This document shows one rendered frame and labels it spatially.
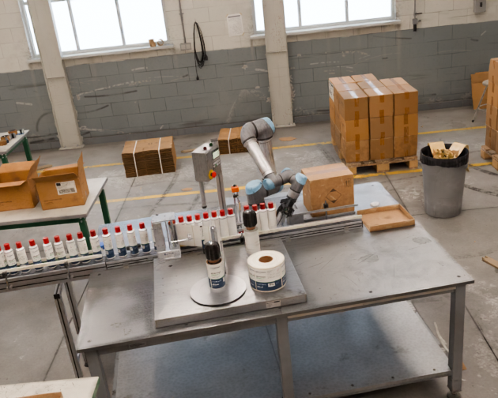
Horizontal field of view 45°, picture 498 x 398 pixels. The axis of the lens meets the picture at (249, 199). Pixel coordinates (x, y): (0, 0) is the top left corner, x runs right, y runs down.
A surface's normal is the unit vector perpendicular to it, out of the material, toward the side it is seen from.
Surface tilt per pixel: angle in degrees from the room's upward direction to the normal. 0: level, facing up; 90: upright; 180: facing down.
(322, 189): 90
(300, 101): 90
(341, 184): 90
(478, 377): 0
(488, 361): 0
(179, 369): 0
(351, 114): 90
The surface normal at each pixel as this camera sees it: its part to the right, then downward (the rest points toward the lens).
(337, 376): -0.11, -0.92
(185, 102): 0.01, 0.39
